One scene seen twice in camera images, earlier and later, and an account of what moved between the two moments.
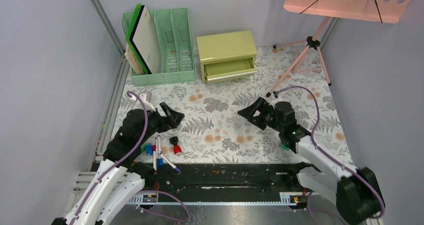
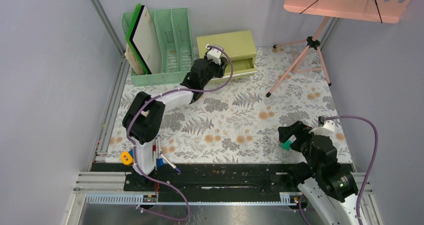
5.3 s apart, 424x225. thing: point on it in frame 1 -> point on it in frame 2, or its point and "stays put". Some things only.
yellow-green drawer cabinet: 227,56 stays put
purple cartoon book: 133,61 stays put
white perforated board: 144,39 stays put
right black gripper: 262,106 -> 300,130
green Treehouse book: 133,61 stays put
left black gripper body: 157,123 -> 215,70
